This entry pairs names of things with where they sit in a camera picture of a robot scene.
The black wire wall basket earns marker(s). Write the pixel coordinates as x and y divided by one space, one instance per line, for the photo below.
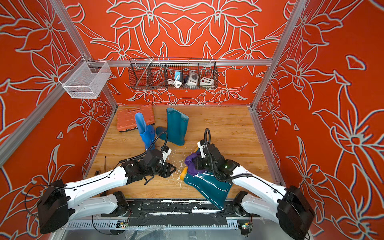
159 73

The orange plastic tool case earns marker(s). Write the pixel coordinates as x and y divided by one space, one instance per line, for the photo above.
126 117

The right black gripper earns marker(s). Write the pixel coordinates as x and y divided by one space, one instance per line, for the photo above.
198 164

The white mesh wall basket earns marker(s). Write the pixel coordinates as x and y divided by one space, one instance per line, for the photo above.
86 82

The blue white small box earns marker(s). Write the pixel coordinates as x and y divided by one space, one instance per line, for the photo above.
177 76

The bright blue rubber boot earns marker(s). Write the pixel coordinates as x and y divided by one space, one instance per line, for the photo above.
147 132

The teal boot with yellow sole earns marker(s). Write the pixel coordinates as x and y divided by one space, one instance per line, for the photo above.
177 125

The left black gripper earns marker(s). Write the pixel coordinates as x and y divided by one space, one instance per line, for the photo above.
168 169

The purple cloth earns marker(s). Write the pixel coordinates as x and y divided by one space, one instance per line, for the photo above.
190 161

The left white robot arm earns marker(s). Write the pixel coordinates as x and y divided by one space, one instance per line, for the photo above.
62 202

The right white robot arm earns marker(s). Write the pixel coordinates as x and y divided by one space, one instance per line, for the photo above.
286 206

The white grey device in basket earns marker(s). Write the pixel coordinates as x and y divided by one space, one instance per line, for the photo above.
192 79

